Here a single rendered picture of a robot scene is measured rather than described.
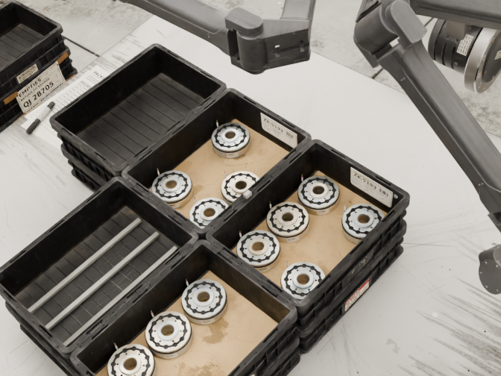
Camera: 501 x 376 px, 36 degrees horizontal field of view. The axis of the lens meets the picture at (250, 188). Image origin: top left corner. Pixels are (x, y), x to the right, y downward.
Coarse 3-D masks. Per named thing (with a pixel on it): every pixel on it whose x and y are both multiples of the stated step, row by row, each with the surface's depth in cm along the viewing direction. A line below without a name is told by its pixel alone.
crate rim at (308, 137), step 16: (224, 96) 208; (240, 96) 207; (272, 112) 202; (176, 128) 201; (160, 144) 198; (304, 144) 194; (128, 176) 192; (144, 192) 188; (192, 224) 181; (208, 224) 181
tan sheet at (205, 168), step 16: (208, 144) 210; (256, 144) 209; (272, 144) 208; (192, 160) 207; (208, 160) 207; (224, 160) 206; (240, 160) 206; (256, 160) 205; (272, 160) 205; (192, 176) 204; (208, 176) 203; (208, 192) 200; (176, 208) 197
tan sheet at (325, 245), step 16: (352, 192) 196; (336, 208) 193; (320, 224) 190; (336, 224) 190; (304, 240) 188; (320, 240) 187; (336, 240) 187; (288, 256) 185; (304, 256) 185; (320, 256) 184; (336, 256) 184; (272, 272) 183
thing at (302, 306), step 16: (320, 144) 193; (288, 160) 191; (352, 160) 189; (272, 176) 188; (256, 192) 185; (400, 192) 182; (240, 208) 183; (400, 208) 179; (224, 224) 181; (384, 224) 176; (208, 240) 178; (368, 240) 174; (352, 256) 172; (256, 272) 171; (336, 272) 169; (272, 288) 168; (320, 288) 169; (304, 304) 165
